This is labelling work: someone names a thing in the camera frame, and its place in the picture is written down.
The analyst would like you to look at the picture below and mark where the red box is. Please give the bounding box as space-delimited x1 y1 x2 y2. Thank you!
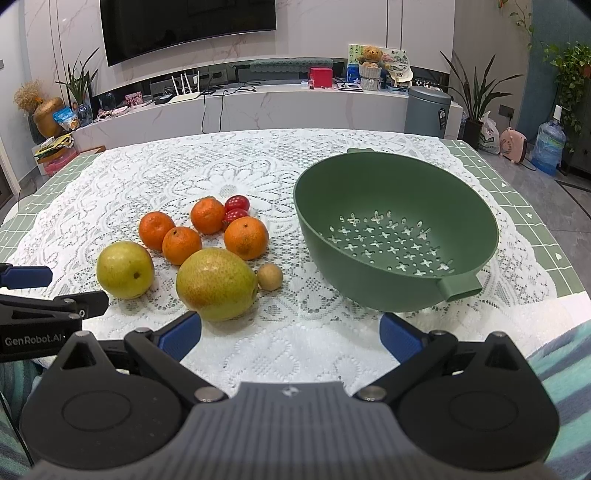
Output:
308 67 334 89

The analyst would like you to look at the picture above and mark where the red cherry tomato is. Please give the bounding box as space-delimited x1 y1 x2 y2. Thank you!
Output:
222 208 249 229
224 195 250 212

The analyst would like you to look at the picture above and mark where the orange mandarin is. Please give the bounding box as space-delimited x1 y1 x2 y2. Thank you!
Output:
190 196 225 235
162 227 202 266
138 211 175 252
223 216 270 260

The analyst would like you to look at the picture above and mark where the white wifi router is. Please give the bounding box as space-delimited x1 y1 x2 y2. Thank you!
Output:
170 72 200 103

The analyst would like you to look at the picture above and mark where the small brown kiwi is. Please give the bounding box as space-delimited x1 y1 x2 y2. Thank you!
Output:
256 263 283 291

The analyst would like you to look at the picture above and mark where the leafy plant on cabinet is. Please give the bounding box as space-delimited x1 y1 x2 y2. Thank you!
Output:
543 42 591 153

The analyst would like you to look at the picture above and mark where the orange mandarin back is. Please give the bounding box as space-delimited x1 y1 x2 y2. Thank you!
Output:
190 196 225 235

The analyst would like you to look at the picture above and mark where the white marble tv console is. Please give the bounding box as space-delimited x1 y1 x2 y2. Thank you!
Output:
71 82 465 153

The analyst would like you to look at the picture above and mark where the pink storage box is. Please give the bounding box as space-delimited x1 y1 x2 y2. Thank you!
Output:
38 147 78 177

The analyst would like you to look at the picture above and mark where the potted long-leaf plant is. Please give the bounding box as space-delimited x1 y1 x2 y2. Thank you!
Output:
440 51 522 150

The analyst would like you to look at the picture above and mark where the large yellow-green pear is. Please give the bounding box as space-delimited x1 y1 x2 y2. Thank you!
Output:
175 248 259 322

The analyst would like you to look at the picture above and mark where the brown teddy bear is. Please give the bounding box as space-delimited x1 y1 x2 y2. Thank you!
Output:
358 45 384 68

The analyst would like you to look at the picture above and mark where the green colander bowl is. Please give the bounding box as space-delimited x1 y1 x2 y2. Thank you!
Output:
294 149 499 313

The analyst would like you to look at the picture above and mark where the red cherry tomato front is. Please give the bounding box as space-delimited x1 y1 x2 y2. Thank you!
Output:
222 208 249 229

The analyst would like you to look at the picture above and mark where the pink small heater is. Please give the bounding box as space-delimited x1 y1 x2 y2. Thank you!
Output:
500 127 527 164

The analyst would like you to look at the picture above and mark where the smaller yellow-green pear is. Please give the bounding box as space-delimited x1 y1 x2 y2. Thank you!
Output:
96 241 154 300

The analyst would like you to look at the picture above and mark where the black power cable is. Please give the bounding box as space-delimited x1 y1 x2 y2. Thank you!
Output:
199 81 260 135

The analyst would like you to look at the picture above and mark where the green plant in glass vase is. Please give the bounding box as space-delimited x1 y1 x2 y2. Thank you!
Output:
57 48 99 127

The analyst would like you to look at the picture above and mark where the blue water bottle jug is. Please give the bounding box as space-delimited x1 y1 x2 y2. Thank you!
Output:
531 105 566 176

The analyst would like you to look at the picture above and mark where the black wall television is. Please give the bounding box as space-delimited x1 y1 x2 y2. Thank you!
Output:
100 0 276 66

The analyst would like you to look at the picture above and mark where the grey round trash bin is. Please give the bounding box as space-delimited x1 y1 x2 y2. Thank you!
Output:
405 86 452 138

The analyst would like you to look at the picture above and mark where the blue snack bag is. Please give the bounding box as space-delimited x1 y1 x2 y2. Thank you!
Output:
52 107 80 132

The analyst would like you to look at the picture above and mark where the striped teal cushion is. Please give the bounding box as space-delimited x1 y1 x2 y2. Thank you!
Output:
528 322 591 479

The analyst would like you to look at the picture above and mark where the red cherry tomato back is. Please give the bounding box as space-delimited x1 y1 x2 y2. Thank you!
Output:
224 195 250 212

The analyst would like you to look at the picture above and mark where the white plastic bag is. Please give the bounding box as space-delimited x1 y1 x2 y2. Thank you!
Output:
478 111 500 155

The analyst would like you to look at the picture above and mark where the green grid table mat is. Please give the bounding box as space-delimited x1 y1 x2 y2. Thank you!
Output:
1 140 590 293

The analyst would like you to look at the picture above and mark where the golden vase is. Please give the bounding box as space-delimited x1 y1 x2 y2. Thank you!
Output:
33 97 65 138

